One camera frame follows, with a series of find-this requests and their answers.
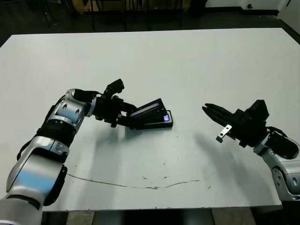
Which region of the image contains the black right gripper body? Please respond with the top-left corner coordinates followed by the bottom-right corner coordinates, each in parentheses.
top-left (216, 108), bottom-right (268, 148)

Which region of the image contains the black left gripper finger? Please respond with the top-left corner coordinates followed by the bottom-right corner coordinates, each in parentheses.
top-left (121, 102), bottom-right (138, 113)
top-left (116, 114), bottom-right (131, 128)

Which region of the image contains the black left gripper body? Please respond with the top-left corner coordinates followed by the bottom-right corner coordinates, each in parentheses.
top-left (95, 93), bottom-right (125, 129)

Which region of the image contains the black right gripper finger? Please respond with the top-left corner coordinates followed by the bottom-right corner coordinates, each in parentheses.
top-left (205, 110), bottom-right (234, 127)
top-left (202, 102), bottom-right (235, 118)

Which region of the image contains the black box lid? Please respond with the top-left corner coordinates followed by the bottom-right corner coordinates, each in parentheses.
top-left (127, 98), bottom-right (166, 131)

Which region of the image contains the black device with screen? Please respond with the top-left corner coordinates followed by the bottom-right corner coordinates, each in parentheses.
top-left (135, 109), bottom-right (175, 131)

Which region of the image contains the black mesh office chair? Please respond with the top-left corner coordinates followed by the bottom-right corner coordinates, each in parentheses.
top-left (91, 0), bottom-right (127, 32)

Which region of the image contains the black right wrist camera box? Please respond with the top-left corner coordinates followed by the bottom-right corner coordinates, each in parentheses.
top-left (247, 99), bottom-right (270, 121)

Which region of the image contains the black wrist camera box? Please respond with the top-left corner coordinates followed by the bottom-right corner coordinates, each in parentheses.
top-left (104, 79), bottom-right (125, 96)
top-left (247, 99), bottom-right (270, 121)

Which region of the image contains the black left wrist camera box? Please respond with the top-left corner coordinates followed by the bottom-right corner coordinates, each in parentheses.
top-left (104, 79), bottom-right (125, 96)

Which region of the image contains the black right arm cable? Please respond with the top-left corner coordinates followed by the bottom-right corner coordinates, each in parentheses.
top-left (267, 126), bottom-right (289, 139)

